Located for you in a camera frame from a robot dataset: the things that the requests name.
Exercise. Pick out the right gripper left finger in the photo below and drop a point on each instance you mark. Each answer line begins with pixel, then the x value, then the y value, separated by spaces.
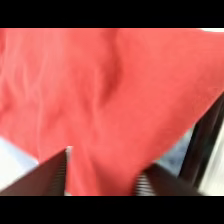
pixel 43 176

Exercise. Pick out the red T-shirt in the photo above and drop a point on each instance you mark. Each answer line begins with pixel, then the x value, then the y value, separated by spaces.
pixel 110 93

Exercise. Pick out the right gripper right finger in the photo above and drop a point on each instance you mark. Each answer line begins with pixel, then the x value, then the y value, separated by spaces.
pixel 163 183

